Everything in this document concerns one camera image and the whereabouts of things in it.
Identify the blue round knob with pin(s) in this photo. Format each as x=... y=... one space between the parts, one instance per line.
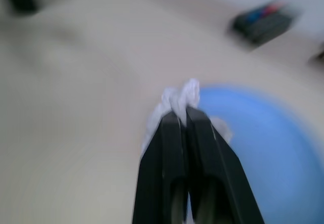
x=251 y=17

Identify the black box with round knobs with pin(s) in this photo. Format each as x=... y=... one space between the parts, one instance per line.
x=276 y=21

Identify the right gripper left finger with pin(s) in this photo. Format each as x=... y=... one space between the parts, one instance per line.
x=154 y=158

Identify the blue plate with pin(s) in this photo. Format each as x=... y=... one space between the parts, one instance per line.
x=265 y=145

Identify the plain black box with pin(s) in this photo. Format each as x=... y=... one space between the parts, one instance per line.
x=260 y=36

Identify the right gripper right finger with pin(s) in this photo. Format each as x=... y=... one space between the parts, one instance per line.
x=217 y=163

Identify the white tissue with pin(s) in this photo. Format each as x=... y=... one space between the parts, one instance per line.
x=182 y=94

